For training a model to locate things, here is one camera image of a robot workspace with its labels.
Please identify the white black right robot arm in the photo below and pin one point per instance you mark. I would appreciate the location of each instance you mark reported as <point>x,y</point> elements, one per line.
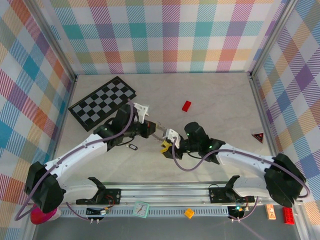
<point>245,156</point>

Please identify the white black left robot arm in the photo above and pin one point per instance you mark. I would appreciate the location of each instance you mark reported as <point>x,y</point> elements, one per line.
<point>75,155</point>

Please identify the key with black tag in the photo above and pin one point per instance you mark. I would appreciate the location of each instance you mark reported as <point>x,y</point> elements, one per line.
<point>133,147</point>

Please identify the black grey chessboard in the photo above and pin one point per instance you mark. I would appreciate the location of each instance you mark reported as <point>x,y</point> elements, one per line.
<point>100,102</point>

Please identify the small red block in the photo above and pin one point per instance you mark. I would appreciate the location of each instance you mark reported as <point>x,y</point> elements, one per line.
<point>186,106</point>

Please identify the teal square clock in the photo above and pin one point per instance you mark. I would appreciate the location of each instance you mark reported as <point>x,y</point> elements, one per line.
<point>140,209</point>

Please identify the black red triangle sign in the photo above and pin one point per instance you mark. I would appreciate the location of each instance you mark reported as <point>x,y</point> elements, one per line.
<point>258,137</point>

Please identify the orange toy brick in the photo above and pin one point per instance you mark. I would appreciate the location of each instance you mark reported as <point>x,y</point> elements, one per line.
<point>189,213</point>

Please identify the wooden printed block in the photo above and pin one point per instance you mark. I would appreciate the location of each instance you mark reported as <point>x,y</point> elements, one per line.
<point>270,212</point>

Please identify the red toy brick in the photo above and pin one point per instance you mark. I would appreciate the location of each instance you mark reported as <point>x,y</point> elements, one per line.
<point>289,215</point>

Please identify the pink plastic cup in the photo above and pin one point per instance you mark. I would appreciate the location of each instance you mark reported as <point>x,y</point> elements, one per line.
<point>38,217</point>

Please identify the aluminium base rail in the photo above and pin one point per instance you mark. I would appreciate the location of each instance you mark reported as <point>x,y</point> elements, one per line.
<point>162,193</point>

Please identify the aluminium side rail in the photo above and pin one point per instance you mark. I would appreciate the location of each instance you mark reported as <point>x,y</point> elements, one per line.
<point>72,86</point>
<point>258,100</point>

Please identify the black connector bracket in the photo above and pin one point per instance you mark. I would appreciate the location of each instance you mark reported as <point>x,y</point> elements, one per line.
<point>235,212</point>
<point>93,212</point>

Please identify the aluminium frame post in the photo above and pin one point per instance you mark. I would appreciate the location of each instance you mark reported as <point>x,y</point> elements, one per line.
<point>56,42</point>
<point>272,37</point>

